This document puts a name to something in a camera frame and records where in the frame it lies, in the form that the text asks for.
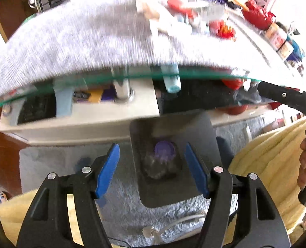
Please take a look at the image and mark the red plastic basket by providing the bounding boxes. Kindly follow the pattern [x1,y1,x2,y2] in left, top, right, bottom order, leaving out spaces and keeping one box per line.
[242,0,276,31]

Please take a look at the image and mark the chrome table leg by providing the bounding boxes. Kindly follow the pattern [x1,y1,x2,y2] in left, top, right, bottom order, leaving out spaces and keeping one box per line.
[110,66,134,101]

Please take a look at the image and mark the light blue cylinder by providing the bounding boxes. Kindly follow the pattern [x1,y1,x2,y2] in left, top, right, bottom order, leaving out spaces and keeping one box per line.
[160,63,182,94]

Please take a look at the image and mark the red plastic cup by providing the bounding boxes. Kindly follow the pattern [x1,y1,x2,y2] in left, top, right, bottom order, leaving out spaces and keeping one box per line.
[167,0,195,19]

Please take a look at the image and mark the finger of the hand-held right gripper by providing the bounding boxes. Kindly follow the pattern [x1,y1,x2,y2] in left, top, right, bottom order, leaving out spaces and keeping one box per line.
[258,81,306,114]

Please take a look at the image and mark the dark grey trash bin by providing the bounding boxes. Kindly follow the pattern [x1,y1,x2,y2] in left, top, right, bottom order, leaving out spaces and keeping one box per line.
[129,111,222,208]

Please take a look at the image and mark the grey fluffy rug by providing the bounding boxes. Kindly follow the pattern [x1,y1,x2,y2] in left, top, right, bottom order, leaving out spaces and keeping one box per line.
[20,114,270,247]

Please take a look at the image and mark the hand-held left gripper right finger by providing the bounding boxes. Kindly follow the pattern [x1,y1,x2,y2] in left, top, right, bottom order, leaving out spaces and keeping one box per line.
[184,143,291,248]

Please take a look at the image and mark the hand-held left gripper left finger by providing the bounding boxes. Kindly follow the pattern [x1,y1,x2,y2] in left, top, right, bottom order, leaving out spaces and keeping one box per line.
[17,143,120,248]

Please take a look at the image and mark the blue packet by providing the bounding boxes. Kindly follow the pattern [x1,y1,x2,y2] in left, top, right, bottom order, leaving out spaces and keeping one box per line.
[285,40,305,68]

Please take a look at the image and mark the grey woven tablecloth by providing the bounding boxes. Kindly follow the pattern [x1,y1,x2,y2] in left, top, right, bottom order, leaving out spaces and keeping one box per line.
[0,0,280,101]

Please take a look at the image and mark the crushed bottle with purple cap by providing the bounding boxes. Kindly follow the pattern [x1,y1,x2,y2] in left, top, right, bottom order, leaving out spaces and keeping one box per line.
[141,140,180,180]

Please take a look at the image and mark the white power cable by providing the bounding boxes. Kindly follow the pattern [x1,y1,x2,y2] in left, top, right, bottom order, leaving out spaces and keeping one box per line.
[142,213,206,238]

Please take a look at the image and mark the red orange packet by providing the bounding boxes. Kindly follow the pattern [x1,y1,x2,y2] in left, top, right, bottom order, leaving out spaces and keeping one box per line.
[209,20,237,42]

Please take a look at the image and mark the beige table base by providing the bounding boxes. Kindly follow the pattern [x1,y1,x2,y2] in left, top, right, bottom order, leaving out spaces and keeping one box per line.
[0,66,161,145]

